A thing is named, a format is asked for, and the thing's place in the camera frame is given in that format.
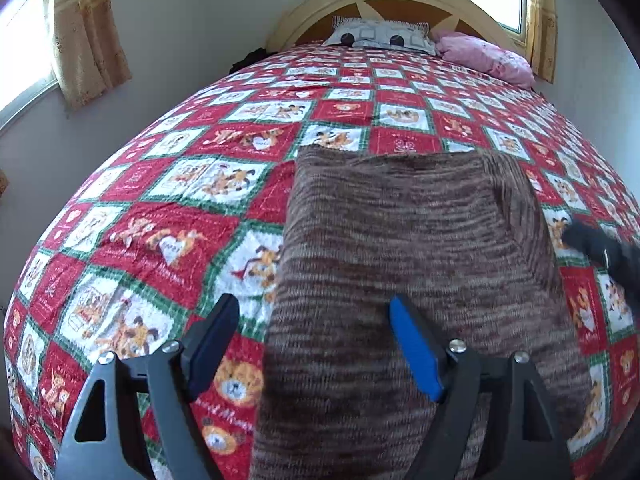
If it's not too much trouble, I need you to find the side wall window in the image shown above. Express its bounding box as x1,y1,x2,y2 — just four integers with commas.
0,0,60,128

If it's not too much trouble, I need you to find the yellow curtain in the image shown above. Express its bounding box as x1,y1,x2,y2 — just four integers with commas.
524,0,557,84
52,0,133,111

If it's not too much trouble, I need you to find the grey patterned pillow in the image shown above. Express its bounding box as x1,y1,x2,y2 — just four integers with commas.
322,16,438,56

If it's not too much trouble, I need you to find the dark bundle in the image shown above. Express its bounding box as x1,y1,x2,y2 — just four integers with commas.
229,47,271,75

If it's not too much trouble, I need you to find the pink pillow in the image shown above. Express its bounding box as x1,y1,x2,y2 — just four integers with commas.
431,30,536,90

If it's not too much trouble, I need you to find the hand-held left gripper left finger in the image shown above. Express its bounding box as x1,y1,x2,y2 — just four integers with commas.
54,293,241,480

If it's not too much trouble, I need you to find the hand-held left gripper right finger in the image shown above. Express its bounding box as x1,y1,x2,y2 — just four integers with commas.
389,295,573,480

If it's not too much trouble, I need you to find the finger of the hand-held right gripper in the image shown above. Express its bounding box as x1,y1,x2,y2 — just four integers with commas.
562,220,640,306

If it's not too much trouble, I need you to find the brown knitted sweater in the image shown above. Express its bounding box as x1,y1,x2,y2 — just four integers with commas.
250,146,593,480

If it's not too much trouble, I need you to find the red checked printed blanket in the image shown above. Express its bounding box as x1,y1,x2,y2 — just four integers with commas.
2,40,640,480

